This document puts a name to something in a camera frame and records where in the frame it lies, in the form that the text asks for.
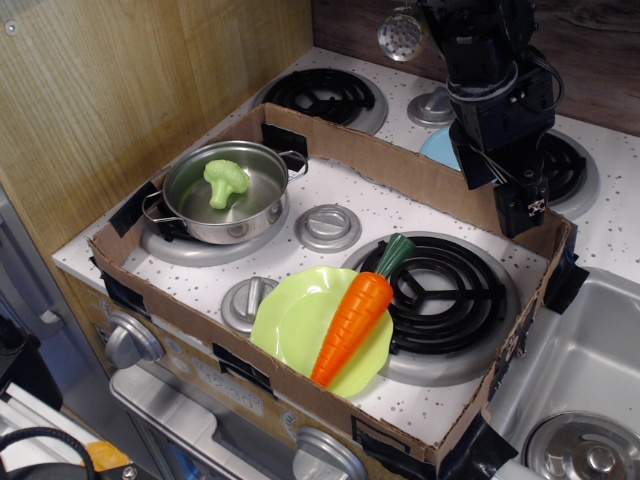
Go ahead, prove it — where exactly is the silver oven door handle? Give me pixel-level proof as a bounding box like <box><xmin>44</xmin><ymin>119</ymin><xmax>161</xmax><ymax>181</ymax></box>
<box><xmin>110</xmin><ymin>366</ymin><xmax>294</xmax><ymax>479</ymax></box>

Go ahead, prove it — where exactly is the right silver oven knob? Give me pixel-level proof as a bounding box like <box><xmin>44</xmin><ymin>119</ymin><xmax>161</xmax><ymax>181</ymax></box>
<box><xmin>292</xmin><ymin>427</ymin><xmax>368</xmax><ymax>480</ymax></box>

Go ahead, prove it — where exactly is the orange toy carrot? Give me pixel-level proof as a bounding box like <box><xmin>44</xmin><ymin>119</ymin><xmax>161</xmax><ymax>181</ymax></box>
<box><xmin>311</xmin><ymin>234</ymin><xmax>416</xmax><ymax>387</ymax></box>

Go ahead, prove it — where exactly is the silver oven knob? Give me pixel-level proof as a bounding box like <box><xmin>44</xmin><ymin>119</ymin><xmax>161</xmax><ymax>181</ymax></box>
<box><xmin>105</xmin><ymin>311</ymin><xmax>165</xmax><ymax>369</ymax></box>
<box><xmin>292</xmin><ymin>427</ymin><xmax>368</xmax><ymax>480</ymax></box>

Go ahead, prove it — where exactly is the front right black burner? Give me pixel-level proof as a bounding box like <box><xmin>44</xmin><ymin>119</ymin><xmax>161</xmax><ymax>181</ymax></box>
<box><xmin>341</xmin><ymin>231</ymin><xmax>523</xmax><ymax>387</ymax></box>

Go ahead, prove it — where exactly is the light green plastic plate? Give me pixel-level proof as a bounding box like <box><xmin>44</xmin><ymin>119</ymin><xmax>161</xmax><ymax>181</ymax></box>
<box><xmin>250</xmin><ymin>266</ymin><xmax>393</xmax><ymax>398</ymax></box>

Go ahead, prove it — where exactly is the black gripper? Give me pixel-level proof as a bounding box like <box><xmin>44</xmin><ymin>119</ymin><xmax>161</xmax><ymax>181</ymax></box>
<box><xmin>449</xmin><ymin>120</ymin><xmax>549</xmax><ymax>238</ymax></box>

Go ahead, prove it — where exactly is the back left black burner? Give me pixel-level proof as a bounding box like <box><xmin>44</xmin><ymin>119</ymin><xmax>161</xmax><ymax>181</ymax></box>
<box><xmin>253</xmin><ymin>68</ymin><xmax>389</xmax><ymax>135</ymax></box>

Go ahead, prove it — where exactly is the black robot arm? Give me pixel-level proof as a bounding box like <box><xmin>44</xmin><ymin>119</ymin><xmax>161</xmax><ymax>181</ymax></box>
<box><xmin>418</xmin><ymin>1</ymin><xmax>564</xmax><ymax>238</ymax></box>

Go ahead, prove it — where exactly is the black cable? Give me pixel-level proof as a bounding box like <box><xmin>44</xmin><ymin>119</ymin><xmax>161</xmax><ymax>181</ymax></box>
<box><xmin>0</xmin><ymin>426</ymin><xmax>96</xmax><ymax>480</ymax></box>

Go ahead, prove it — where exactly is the back right black burner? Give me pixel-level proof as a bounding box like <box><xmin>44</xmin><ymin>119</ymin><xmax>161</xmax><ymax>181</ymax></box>
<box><xmin>539</xmin><ymin>130</ymin><xmax>601</xmax><ymax>220</ymax></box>

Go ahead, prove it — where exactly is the front left grey burner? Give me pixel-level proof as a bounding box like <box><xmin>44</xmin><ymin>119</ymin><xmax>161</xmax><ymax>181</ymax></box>
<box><xmin>141</xmin><ymin>194</ymin><xmax>290</xmax><ymax>268</ymax></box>

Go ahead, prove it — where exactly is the toy oven clock display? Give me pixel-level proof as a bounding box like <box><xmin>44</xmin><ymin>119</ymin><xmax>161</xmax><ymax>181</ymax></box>
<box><xmin>190</xmin><ymin>357</ymin><xmax>264</xmax><ymax>417</ymax></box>

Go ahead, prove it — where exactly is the grey centre stove knob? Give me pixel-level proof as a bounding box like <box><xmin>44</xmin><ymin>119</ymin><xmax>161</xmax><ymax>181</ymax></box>
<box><xmin>295</xmin><ymin>204</ymin><xmax>362</xmax><ymax>253</ymax></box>

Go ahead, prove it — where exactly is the grey back stove knob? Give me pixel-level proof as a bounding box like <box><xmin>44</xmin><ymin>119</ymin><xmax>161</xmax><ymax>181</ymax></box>
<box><xmin>407</xmin><ymin>87</ymin><xmax>455</xmax><ymax>128</ymax></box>

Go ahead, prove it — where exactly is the light blue plastic bowl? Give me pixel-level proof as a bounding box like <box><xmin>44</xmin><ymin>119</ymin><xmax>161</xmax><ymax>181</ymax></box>
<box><xmin>419</xmin><ymin>126</ymin><xmax>460</xmax><ymax>171</ymax></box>

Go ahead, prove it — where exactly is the grey front stove knob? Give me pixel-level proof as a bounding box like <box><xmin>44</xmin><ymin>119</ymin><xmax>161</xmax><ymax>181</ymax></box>
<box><xmin>220</xmin><ymin>276</ymin><xmax>278</xmax><ymax>337</ymax></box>

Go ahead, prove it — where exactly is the stainless steel pot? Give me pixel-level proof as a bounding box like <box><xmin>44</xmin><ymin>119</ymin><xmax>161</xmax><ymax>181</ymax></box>
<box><xmin>142</xmin><ymin>140</ymin><xmax>309</xmax><ymax>245</ymax></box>

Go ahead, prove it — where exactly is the grey stove knob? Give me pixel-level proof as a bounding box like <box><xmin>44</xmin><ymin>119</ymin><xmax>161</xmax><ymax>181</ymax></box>
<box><xmin>407</xmin><ymin>87</ymin><xmax>455</xmax><ymax>128</ymax></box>
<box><xmin>220</xmin><ymin>276</ymin><xmax>278</xmax><ymax>337</ymax></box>
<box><xmin>295</xmin><ymin>204</ymin><xmax>362</xmax><ymax>253</ymax></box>

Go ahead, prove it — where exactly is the left silver oven knob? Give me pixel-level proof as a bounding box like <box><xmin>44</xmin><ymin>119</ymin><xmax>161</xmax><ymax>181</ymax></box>
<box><xmin>105</xmin><ymin>311</ymin><xmax>165</xmax><ymax>369</ymax></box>

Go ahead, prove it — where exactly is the hanging metal strainer ladle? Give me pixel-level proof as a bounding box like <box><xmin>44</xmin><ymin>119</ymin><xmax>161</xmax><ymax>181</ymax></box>
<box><xmin>377</xmin><ymin>4</ymin><xmax>427</xmax><ymax>62</ymax></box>

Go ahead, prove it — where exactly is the green toy broccoli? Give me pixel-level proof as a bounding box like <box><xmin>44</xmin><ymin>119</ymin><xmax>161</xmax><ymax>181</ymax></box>
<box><xmin>203</xmin><ymin>159</ymin><xmax>250</xmax><ymax>210</ymax></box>

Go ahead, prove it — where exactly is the black burner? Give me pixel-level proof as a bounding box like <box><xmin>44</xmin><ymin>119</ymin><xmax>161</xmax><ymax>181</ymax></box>
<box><xmin>539</xmin><ymin>130</ymin><xmax>601</xmax><ymax>220</ymax></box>
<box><xmin>341</xmin><ymin>231</ymin><xmax>523</xmax><ymax>387</ymax></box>
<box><xmin>253</xmin><ymin>68</ymin><xmax>389</xmax><ymax>135</ymax></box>

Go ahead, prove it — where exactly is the silver sink drain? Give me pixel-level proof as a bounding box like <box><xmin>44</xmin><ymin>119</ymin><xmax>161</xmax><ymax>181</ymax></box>
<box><xmin>521</xmin><ymin>412</ymin><xmax>639</xmax><ymax>480</ymax></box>

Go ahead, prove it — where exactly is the stainless steel sink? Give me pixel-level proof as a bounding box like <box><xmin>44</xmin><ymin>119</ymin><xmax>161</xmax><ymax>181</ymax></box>
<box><xmin>489</xmin><ymin>269</ymin><xmax>639</xmax><ymax>479</ymax></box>

